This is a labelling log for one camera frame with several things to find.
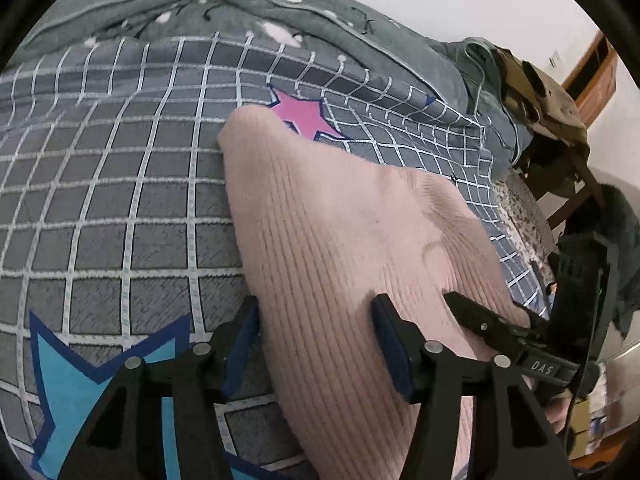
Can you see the grey fuzzy garment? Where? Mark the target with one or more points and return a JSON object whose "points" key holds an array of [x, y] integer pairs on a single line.
{"points": [[625, 240]]}

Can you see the cardboard box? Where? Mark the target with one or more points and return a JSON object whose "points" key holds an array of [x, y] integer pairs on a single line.
{"points": [[582, 420]]}

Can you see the grey-green printed blanket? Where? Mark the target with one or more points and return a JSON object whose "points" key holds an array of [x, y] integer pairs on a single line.
{"points": [[310, 25]]}

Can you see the wall switch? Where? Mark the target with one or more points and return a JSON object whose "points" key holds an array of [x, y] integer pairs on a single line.
{"points": [[553, 58]]}

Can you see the pink knitted sweater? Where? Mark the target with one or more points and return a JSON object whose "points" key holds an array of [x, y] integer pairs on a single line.
{"points": [[350, 240]]}

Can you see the floral mattress sheet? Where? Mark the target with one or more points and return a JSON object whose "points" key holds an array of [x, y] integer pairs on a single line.
{"points": [[525, 225]]}

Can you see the wooden door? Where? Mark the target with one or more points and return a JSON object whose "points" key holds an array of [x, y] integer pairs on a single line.
{"points": [[600, 70]]}

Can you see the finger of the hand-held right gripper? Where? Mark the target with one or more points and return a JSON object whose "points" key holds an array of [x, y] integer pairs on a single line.
{"points": [[537, 324], [480, 315]]}

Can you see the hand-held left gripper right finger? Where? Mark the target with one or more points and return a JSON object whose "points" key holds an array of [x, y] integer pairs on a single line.
{"points": [[395, 355]]}

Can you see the khaki garment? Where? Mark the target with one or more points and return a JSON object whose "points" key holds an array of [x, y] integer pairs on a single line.
{"points": [[560, 105]]}

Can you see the person's right hand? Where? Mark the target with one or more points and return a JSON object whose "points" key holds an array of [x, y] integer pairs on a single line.
{"points": [[560, 412]]}

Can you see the wooden chair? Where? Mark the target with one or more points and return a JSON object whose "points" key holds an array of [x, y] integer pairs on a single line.
{"points": [[580, 170]]}

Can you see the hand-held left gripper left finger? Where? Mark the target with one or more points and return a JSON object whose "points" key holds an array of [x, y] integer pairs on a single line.
{"points": [[240, 355]]}

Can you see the grey checked bed sheet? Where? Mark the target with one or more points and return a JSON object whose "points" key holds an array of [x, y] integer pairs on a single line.
{"points": [[125, 200]]}

